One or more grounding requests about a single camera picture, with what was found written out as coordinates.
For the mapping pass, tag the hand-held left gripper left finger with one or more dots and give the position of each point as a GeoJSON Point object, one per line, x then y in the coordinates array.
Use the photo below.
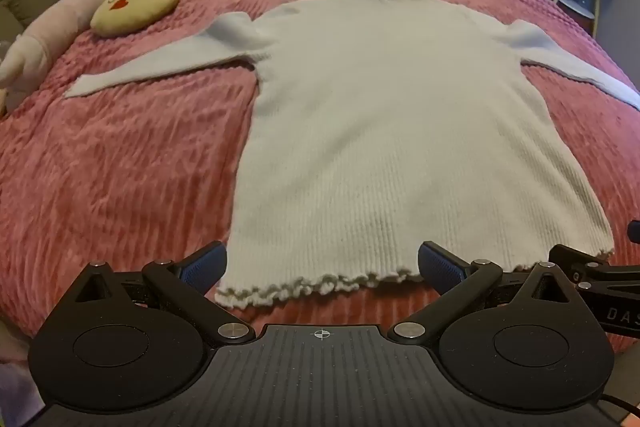
{"type": "Point", "coordinates": [204, 265]}

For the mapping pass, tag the white ribbed knit sweater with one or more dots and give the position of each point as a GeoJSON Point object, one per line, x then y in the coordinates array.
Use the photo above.
{"type": "Point", "coordinates": [375, 132]}

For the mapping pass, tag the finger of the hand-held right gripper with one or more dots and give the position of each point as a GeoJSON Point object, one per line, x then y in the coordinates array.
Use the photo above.
{"type": "Point", "coordinates": [635, 228]}
{"type": "Point", "coordinates": [575, 257]}

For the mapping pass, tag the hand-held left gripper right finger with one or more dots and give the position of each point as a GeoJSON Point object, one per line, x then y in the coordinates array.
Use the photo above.
{"type": "Point", "coordinates": [441, 265]}

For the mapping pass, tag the yellow face plush pillow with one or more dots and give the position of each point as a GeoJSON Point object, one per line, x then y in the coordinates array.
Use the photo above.
{"type": "Point", "coordinates": [135, 7]}

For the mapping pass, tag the pink ribbed bedspread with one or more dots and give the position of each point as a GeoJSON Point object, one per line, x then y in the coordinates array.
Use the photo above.
{"type": "Point", "coordinates": [125, 182]}

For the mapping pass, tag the pink plush toy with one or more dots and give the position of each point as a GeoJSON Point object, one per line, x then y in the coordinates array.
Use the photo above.
{"type": "Point", "coordinates": [45, 42]}

